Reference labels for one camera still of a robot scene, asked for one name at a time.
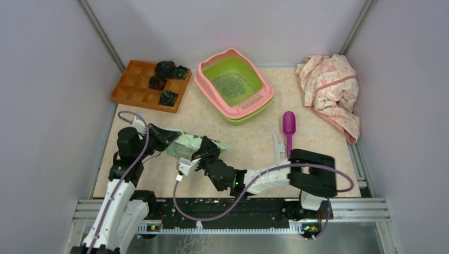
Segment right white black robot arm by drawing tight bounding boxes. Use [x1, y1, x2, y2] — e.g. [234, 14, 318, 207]
[199, 149, 337, 198]

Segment green cat litter bag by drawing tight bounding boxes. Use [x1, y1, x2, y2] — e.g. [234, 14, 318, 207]
[165, 129, 232, 159]

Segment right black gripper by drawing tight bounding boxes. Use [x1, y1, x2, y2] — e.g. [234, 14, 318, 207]
[191, 134, 221, 177]

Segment black small part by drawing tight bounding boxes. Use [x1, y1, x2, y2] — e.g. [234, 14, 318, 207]
[149, 76, 167, 90]

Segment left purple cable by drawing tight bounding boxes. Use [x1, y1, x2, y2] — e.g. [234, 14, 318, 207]
[86, 111, 150, 254]

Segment purple plastic scoop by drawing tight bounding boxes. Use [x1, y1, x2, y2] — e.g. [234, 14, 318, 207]
[282, 111, 297, 157]

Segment orange compartment tray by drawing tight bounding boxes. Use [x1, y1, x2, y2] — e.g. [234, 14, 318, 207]
[110, 60, 192, 114]

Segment green litter pellets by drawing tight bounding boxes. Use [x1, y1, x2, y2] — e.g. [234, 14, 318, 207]
[212, 74, 251, 99]

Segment cream pink printed jacket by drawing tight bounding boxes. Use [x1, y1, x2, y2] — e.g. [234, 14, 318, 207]
[294, 55, 360, 144]

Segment black part with green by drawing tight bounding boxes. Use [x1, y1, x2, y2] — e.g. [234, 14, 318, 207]
[174, 65, 188, 80]

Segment white plastic bracket piece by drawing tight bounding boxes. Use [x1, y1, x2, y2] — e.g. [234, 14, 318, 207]
[272, 134, 285, 165]

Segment black round part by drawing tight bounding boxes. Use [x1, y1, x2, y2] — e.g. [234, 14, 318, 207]
[155, 61, 176, 79]

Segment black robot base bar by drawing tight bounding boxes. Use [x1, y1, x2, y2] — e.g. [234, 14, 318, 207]
[125, 197, 334, 231]

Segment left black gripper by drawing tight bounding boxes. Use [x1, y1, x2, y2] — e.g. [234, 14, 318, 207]
[135, 122, 181, 160]

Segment green and pink litter box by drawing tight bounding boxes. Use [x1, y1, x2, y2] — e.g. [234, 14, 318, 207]
[194, 48, 274, 125]

